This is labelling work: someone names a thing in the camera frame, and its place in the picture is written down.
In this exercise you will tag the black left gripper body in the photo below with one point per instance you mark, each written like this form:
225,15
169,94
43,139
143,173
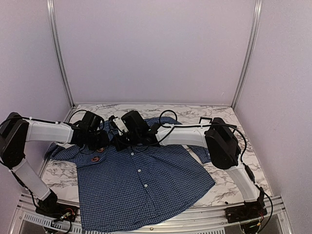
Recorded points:
94,142

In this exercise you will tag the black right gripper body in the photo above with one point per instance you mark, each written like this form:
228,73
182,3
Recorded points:
133,140

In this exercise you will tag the blue checked button shirt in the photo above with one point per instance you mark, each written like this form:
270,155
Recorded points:
137,185

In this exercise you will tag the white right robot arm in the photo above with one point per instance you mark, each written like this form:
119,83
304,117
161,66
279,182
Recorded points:
216,136

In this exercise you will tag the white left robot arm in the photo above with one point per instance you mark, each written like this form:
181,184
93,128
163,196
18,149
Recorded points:
16,131

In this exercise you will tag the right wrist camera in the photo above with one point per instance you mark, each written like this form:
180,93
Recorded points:
117,123

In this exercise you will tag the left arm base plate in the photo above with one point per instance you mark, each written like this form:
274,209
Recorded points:
59,212

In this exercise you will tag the aluminium front rail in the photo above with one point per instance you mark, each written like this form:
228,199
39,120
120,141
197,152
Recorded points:
199,219

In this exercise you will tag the left aluminium frame post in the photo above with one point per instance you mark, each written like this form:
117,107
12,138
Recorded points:
57,49

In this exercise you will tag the aluminium frame post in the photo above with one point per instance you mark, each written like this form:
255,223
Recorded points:
249,52
57,49

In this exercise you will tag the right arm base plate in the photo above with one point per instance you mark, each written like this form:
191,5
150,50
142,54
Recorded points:
247,211

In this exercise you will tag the right aluminium frame post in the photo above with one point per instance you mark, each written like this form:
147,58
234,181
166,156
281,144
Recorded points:
249,52

